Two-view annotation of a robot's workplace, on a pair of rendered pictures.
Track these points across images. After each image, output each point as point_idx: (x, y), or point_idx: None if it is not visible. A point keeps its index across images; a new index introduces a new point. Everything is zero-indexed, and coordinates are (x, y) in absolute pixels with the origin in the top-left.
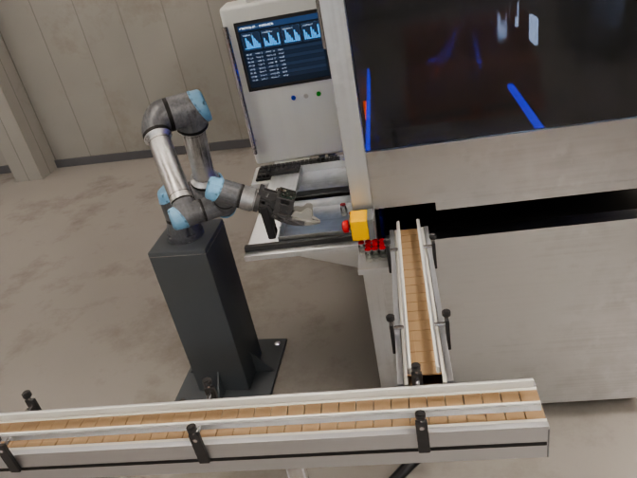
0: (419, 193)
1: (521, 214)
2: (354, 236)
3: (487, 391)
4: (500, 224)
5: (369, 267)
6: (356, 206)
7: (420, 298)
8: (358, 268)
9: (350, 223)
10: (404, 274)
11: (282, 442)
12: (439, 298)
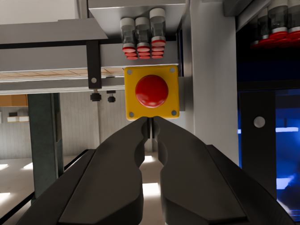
0: (175, 121)
1: None
2: (124, 81)
3: None
4: (178, 70)
5: (101, 21)
6: (191, 118)
7: (17, 76)
8: (94, 9)
9: (127, 116)
10: (58, 71)
11: None
12: (27, 81)
